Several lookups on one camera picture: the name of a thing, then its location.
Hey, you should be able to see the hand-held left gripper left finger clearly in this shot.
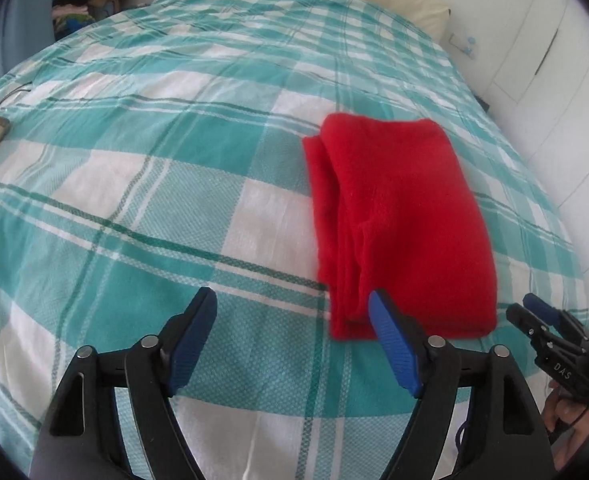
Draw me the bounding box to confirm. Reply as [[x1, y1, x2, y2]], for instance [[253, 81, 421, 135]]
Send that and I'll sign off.
[[29, 287, 218, 480]]

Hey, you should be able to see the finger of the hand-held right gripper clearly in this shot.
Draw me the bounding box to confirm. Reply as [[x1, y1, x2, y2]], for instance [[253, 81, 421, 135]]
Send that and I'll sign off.
[[523, 292, 588, 348], [505, 303, 555, 356]]

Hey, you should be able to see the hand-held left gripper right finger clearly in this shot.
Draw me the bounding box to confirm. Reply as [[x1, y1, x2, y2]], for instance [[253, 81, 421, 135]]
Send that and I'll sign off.
[[368, 289, 555, 480]]

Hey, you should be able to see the red knitted sweater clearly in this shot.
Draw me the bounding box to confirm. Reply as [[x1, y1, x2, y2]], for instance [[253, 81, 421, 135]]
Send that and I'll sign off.
[[302, 112, 499, 341]]

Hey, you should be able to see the person's right hand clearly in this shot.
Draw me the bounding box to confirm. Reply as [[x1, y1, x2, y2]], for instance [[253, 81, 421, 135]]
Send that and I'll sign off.
[[542, 390, 589, 442]]

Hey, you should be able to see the teal checked bed sheet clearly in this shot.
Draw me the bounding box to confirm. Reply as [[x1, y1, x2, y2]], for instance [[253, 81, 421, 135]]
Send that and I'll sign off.
[[0, 0, 589, 480]]

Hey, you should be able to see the white wardrobe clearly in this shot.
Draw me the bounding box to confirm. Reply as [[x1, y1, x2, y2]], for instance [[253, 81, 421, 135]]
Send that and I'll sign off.
[[475, 0, 589, 261]]

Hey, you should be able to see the blue curtain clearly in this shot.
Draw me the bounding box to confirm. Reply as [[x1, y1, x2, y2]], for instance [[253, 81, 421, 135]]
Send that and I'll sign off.
[[0, 0, 58, 86]]

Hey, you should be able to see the dark cable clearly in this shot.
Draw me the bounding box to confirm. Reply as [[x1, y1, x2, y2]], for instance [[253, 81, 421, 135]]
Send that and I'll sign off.
[[455, 400, 476, 457]]

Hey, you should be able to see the white wall socket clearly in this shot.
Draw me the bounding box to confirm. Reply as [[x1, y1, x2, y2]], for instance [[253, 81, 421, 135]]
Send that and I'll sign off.
[[449, 34, 475, 56]]

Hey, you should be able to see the thin black cable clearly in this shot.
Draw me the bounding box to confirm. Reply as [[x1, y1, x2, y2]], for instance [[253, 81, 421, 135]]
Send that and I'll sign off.
[[0, 87, 32, 111]]

